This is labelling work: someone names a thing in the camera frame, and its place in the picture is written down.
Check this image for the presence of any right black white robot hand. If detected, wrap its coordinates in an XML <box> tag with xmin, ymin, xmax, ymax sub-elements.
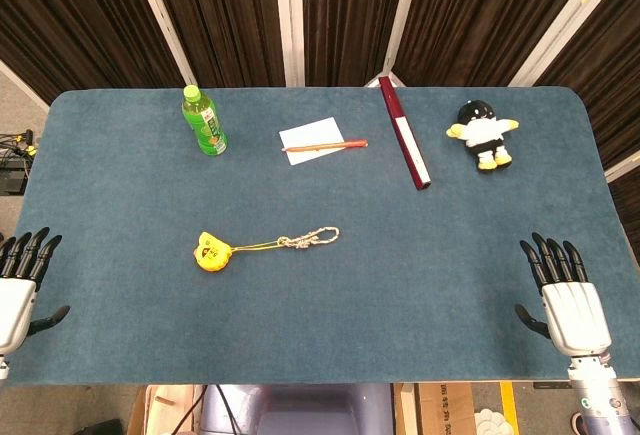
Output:
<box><xmin>514</xmin><ymin>232</ymin><xmax>614</xmax><ymax>359</ymax></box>

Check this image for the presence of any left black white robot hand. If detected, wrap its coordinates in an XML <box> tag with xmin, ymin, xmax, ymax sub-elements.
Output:
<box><xmin>0</xmin><ymin>227</ymin><xmax>71</xmax><ymax>356</ymax></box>

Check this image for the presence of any knotted beige rope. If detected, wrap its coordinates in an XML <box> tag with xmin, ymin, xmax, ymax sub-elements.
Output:
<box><xmin>228</xmin><ymin>226</ymin><xmax>340</xmax><ymax>252</ymax></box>

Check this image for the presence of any purple robot base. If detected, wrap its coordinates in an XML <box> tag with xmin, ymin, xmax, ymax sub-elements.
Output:
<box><xmin>199</xmin><ymin>383</ymin><xmax>394</xmax><ymax>435</ymax></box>

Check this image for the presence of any white flower-shaped palette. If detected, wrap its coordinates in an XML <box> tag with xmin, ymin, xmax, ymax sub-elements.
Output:
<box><xmin>472</xmin><ymin>407</ymin><xmax>506</xmax><ymax>435</ymax></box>

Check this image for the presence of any brown cardboard box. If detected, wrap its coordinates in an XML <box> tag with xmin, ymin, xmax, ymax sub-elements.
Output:
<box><xmin>394</xmin><ymin>382</ymin><xmax>476</xmax><ymax>435</ymax></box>

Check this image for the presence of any light wooden crate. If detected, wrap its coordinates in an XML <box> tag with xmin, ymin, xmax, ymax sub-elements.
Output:
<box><xmin>127</xmin><ymin>384</ymin><xmax>206</xmax><ymax>435</ymax></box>

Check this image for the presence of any black white plush toy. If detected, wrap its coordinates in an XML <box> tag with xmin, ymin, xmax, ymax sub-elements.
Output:
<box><xmin>445</xmin><ymin>99</ymin><xmax>520</xmax><ymax>172</ymax></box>

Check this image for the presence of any long maroon white box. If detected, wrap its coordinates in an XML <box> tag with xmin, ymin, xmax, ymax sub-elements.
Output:
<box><xmin>378</xmin><ymin>75</ymin><xmax>433</xmax><ymax>191</ymax></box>

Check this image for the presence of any blue felt table mat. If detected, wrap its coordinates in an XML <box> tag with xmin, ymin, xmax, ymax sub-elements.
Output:
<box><xmin>3</xmin><ymin>85</ymin><xmax>632</xmax><ymax>387</ymax></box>

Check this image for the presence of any green tea bottle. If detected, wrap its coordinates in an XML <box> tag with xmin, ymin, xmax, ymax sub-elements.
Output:
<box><xmin>180</xmin><ymin>83</ymin><xmax>229</xmax><ymax>158</ymax></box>

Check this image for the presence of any dark brown curtain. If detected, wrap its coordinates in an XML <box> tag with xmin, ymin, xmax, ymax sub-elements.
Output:
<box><xmin>394</xmin><ymin>0</ymin><xmax>601</xmax><ymax>87</ymax></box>
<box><xmin>537</xmin><ymin>0</ymin><xmax>640</xmax><ymax>171</ymax></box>
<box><xmin>302</xmin><ymin>0</ymin><xmax>414</xmax><ymax>87</ymax></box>
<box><xmin>144</xmin><ymin>0</ymin><xmax>289</xmax><ymax>89</ymax></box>
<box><xmin>0</xmin><ymin>0</ymin><xmax>184</xmax><ymax>106</ymax></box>

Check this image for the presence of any orange pen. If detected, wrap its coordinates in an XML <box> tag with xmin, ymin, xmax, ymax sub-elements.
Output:
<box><xmin>281</xmin><ymin>138</ymin><xmax>369</xmax><ymax>152</ymax></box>

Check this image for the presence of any white paper sheet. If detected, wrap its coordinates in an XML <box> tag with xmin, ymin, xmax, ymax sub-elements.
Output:
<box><xmin>278</xmin><ymin>117</ymin><xmax>347</xmax><ymax>166</ymax></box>

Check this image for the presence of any cables and black equipment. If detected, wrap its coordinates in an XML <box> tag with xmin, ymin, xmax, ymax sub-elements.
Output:
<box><xmin>0</xmin><ymin>128</ymin><xmax>39</xmax><ymax>196</ymax></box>

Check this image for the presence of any white partition post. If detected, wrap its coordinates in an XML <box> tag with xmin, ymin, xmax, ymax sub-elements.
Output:
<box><xmin>273</xmin><ymin>0</ymin><xmax>306</xmax><ymax>87</ymax></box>
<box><xmin>367</xmin><ymin>0</ymin><xmax>425</xmax><ymax>89</ymax></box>
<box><xmin>127</xmin><ymin>0</ymin><xmax>199</xmax><ymax>87</ymax></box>
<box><xmin>508</xmin><ymin>0</ymin><xmax>617</xmax><ymax>87</ymax></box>

